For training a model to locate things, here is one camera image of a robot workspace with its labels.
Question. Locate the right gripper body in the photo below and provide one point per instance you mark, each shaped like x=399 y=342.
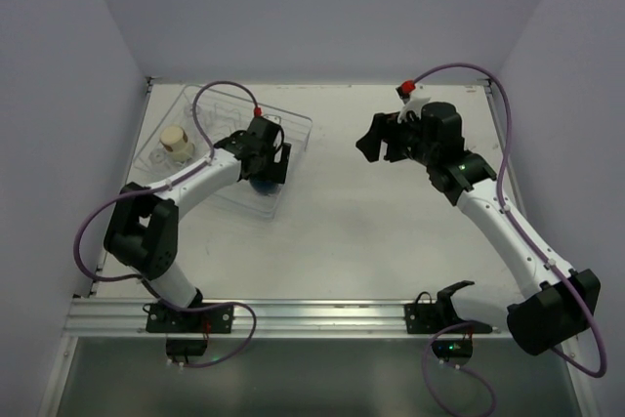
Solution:
x=389 y=137

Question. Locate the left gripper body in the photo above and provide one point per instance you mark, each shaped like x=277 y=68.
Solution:
x=281 y=161

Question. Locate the dark blue cup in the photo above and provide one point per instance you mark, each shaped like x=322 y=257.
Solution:
x=265 y=188

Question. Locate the cream ceramic cup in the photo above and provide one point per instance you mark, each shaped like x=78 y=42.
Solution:
x=177 y=144

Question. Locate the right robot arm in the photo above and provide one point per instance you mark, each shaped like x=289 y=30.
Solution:
x=559 y=301

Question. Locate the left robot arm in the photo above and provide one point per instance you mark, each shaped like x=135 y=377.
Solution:
x=143 y=231

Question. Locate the left black controller box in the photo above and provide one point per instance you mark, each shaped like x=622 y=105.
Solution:
x=184 y=349

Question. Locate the black controller box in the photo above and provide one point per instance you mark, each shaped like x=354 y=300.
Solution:
x=184 y=349
x=455 y=351

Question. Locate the right black controller box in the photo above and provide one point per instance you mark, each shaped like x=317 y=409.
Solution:
x=455 y=351

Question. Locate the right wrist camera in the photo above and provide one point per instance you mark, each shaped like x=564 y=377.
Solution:
x=413 y=96

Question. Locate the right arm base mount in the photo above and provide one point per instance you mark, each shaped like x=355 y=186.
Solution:
x=430 y=315

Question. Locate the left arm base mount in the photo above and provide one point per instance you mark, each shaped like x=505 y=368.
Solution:
x=161 y=319

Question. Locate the aluminium mounting rail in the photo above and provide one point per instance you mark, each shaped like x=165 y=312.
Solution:
x=276 y=319

